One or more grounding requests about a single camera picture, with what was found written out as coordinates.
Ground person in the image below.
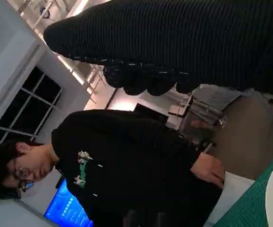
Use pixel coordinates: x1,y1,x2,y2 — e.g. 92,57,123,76
0,109,224,227

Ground person's hand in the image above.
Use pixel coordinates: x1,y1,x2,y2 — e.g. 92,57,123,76
190,152,227,190

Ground green cutting mat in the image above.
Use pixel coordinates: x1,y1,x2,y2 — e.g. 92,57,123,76
218,148,273,227

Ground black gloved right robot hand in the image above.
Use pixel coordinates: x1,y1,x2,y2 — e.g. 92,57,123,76
43,0,273,96

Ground blue lit monitor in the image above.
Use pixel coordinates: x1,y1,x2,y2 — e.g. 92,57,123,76
43,178,94,227

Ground dark paned window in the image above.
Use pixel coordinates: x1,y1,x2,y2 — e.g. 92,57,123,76
0,66,63,145

